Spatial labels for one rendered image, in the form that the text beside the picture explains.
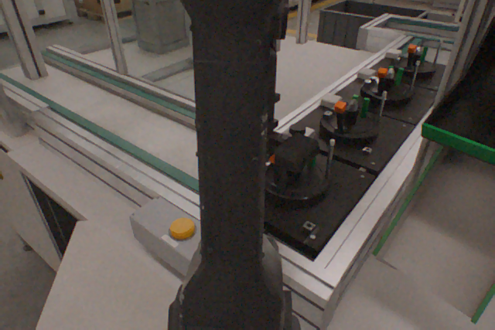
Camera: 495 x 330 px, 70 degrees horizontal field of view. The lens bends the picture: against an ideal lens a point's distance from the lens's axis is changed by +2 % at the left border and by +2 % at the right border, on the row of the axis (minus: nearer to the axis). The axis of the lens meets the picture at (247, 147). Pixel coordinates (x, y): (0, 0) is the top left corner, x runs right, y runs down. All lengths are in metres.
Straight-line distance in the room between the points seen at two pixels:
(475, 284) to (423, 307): 0.17
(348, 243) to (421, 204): 0.13
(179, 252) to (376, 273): 0.36
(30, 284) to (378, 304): 1.61
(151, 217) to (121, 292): 0.14
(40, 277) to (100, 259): 1.24
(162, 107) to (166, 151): 0.20
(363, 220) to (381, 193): 0.09
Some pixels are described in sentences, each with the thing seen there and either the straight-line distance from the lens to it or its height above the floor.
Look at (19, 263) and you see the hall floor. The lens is 2.09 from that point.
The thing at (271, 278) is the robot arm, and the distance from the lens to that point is 0.24.
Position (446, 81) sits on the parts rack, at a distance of 0.54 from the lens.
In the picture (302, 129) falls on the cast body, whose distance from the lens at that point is 0.62.
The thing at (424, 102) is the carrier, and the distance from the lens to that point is 1.10.
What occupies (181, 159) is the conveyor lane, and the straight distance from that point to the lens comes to 0.86.
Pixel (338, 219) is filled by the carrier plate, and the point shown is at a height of 0.97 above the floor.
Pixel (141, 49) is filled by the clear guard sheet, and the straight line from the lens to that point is 1.14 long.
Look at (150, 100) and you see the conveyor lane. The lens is 1.09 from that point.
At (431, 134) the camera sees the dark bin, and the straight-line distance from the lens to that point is 0.45.
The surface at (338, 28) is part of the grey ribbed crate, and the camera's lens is 2.62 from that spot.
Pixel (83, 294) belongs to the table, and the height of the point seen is 0.86.
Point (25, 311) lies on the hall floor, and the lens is 1.89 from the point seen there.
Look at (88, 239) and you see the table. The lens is 0.80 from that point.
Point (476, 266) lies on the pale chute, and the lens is 0.56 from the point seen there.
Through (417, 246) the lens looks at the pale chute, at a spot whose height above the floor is 1.02.
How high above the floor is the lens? 1.41
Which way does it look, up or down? 34 degrees down
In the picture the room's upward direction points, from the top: straight up
